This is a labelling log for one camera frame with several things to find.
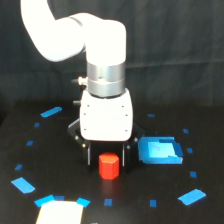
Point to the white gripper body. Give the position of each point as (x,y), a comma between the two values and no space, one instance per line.
(105,120)

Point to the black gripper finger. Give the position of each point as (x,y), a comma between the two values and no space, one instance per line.
(126,159)
(88,158)

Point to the red hexagonal block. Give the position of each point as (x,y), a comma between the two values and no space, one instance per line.
(108,166)

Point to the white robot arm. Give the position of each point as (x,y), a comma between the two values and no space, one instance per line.
(103,41)

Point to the blue tape square target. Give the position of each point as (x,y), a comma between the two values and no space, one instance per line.
(159,150)

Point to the blue tape strip top left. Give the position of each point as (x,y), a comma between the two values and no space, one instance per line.
(51,112)

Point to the blue tape strip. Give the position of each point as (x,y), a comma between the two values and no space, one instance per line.
(192,197)
(44,200)
(51,112)
(24,186)

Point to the blue tape piece by paper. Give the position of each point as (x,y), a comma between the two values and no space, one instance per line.
(83,202)

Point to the blue tape strip bottom left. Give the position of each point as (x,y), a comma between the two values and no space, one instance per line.
(44,200)

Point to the white paper sheet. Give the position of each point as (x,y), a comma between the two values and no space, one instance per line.
(60,212)

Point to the blue tape strip bottom right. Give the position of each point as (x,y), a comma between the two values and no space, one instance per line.
(192,197)

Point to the black backdrop curtain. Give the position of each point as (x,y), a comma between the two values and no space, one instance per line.
(175,52)

